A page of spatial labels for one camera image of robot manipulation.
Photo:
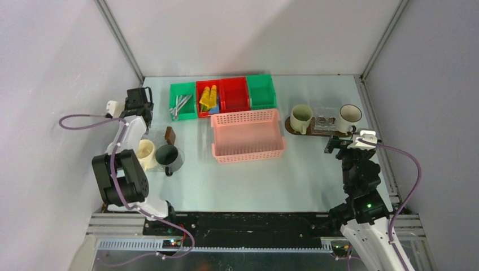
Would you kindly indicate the clear textured oval tray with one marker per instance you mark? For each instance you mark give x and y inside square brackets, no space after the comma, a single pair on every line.
[167,158]

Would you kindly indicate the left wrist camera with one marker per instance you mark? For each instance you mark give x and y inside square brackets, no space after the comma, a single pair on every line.
[114,108]

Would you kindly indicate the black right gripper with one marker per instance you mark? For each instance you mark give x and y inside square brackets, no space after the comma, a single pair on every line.
[335,142]

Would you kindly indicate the green bin far right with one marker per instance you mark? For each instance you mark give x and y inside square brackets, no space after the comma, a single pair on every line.
[261,92]

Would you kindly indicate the brown wooden toothbrush holder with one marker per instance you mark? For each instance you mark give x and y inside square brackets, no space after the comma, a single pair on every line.
[161,135]

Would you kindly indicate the light green mug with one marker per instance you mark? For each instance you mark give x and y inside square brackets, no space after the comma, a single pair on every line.
[300,118]

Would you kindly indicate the green toothpaste tube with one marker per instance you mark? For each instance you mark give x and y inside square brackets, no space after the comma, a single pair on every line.
[204,108]

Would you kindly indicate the black mug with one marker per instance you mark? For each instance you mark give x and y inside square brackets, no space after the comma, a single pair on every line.
[170,159]

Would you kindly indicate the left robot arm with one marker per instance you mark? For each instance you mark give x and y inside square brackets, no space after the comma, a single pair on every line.
[119,174]

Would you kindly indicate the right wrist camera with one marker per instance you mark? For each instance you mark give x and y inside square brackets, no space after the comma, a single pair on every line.
[363,140]

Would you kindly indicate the red bin with holder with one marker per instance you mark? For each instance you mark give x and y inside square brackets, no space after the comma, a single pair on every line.
[234,95]

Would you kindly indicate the green bin with toothbrushes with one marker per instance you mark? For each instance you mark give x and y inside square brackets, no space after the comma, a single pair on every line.
[189,111]

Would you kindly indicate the brown wooden oval tray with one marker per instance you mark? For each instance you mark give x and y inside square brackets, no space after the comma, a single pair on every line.
[312,132]

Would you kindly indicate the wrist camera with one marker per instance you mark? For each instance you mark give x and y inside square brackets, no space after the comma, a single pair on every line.
[114,108]
[363,140]

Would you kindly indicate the white toothbrush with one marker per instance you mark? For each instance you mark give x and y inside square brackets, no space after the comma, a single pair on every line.
[181,100]

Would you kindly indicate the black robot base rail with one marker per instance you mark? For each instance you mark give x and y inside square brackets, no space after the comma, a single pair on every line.
[260,230]

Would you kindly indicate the red bin with toothpaste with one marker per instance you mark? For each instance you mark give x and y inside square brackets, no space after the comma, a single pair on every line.
[200,85]

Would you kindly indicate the white mug dark rim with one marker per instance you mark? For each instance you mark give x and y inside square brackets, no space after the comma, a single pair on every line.
[349,116]

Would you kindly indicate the clear textured toothbrush holder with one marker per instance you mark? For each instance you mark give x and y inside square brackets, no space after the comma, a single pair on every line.
[324,120]

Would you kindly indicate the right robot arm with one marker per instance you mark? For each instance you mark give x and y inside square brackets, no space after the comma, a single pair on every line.
[364,218]

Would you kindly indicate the cream mug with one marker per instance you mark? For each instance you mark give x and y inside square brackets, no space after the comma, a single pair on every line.
[146,154]

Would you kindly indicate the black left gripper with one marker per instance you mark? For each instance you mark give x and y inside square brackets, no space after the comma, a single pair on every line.
[150,106]

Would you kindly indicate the pink perforated basket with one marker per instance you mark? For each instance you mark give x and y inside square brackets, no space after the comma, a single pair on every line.
[247,136]

